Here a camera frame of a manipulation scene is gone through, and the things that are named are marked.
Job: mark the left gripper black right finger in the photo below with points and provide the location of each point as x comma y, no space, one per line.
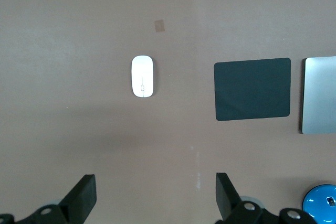
231,197

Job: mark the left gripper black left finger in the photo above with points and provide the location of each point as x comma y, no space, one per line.
78,197

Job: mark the white computer mouse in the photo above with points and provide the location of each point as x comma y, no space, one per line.
142,75

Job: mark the blue round phone stand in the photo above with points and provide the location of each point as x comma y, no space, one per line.
320,203

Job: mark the black mouse pad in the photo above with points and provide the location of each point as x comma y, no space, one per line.
252,89

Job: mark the silver laptop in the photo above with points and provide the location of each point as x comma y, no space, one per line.
319,95

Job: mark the brown tape patch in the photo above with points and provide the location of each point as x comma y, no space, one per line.
159,25

